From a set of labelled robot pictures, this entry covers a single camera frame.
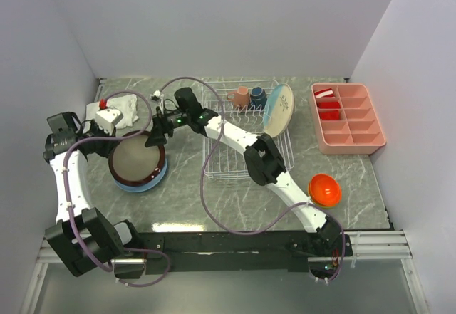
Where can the cream and blue plate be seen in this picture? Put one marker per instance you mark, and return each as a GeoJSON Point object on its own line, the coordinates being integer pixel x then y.
{"type": "Point", "coordinates": [278, 110]}

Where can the aluminium frame rail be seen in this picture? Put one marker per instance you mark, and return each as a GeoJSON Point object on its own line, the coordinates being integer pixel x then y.
{"type": "Point", "coordinates": [381, 245]}

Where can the yellow-green plastic bowl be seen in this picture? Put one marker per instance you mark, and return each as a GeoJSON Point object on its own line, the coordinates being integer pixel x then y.
{"type": "Point", "coordinates": [325, 200]}

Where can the red white cup in tray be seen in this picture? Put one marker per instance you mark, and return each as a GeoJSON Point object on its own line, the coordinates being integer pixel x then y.
{"type": "Point", "coordinates": [324, 93]}

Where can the white folded cloth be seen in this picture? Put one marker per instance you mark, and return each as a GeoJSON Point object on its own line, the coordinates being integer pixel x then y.
{"type": "Point", "coordinates": [127, 104]}

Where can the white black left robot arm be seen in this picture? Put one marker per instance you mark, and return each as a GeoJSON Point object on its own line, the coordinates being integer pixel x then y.
{"type": "Point", "coordinates": [82, 237]}

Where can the orange plastic bowl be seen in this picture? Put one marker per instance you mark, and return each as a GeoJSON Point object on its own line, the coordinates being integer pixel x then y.
{"type": "Point", "coordinates": [323, 184]}

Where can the pink compartment organizer tray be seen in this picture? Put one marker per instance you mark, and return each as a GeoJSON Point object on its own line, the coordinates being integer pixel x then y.
{"type": "Point", "coordinates": [358, 132]}

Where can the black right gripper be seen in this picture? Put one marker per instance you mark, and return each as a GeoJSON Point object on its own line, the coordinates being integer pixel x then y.
{"type": "Point", "coordinates": [155, 138]}

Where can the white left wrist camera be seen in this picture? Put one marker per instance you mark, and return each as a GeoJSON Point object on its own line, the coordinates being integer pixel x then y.
{"type": "Point", "coordinates": [107, 118]}

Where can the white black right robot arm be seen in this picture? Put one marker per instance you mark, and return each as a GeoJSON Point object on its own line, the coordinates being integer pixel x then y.
{"type": "Point", "coordinates": [264, 162]}

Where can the pink printed mug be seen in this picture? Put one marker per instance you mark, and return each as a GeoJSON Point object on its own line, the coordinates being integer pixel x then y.
{"type": "Point", "coordinates": [239, 98]}

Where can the white wire dish rack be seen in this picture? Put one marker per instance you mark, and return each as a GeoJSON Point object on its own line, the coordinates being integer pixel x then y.
{"type": "Point", "coordinates": [256, 118]}

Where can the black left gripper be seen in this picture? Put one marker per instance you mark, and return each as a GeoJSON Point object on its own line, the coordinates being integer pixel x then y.
{"type": "Point", "coordinates": [108, 146]}

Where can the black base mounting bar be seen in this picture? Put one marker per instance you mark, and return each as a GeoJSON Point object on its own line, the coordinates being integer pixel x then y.
{"type": "Point", "coordinates": [223, 251]}

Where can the brown rimmed plate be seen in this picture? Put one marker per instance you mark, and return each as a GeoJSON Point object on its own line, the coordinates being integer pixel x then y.
{"type": "Point", "coordinates": [133, 165]}

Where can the dark blue mug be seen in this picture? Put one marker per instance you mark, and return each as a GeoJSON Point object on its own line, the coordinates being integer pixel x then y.
{"type": "Point", "coordinates": [258, 98]}

